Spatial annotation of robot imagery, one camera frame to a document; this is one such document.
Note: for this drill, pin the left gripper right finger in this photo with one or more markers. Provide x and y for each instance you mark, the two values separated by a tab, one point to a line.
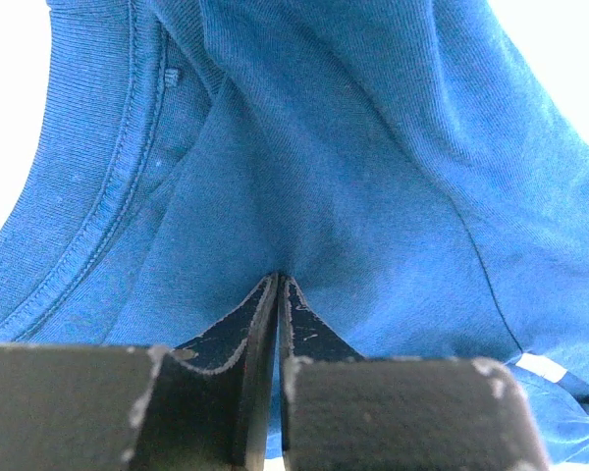
343	411

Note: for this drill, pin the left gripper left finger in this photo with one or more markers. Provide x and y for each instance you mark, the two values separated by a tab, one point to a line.
201	406

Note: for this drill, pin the blue t shirt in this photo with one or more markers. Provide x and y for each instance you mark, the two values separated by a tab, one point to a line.
398	159

